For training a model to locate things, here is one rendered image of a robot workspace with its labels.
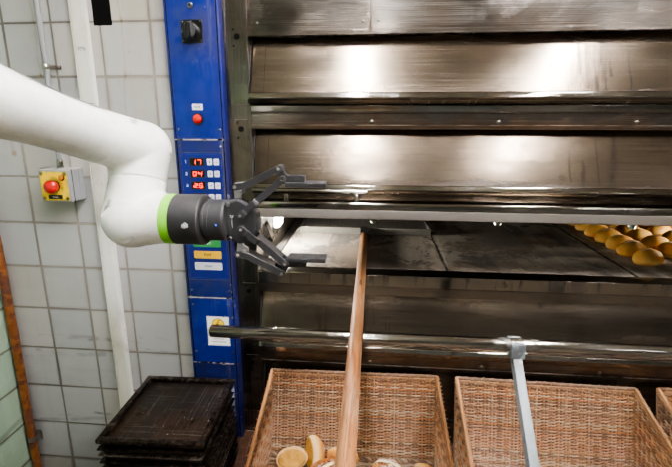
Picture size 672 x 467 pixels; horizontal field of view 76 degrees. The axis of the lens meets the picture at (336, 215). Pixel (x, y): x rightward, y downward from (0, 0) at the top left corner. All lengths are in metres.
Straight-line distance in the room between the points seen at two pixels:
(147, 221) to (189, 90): 0.64
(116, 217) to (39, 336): 1.12
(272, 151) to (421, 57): 0.51
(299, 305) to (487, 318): 0.61
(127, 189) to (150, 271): 0.76
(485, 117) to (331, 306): 0.75
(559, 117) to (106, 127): 1.13
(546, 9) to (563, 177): 0.46
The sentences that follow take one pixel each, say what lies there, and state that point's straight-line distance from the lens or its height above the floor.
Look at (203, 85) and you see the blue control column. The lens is 1.36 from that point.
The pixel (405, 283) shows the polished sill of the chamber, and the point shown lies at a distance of 1.40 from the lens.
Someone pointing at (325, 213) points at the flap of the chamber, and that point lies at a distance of 1.18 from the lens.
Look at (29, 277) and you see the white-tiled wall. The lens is 1.83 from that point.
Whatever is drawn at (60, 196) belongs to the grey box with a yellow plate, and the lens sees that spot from 1.57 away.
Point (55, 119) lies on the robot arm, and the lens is 0.77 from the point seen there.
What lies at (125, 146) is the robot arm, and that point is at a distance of 0.83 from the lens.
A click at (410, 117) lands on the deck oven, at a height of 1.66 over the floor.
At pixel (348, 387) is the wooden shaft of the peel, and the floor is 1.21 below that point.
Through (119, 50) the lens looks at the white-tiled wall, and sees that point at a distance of 1.51.
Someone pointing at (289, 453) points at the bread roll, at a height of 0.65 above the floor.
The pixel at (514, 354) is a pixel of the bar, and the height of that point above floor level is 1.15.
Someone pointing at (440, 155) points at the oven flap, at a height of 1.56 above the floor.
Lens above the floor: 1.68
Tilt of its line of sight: 13 degrees down
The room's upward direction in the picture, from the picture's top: straight up
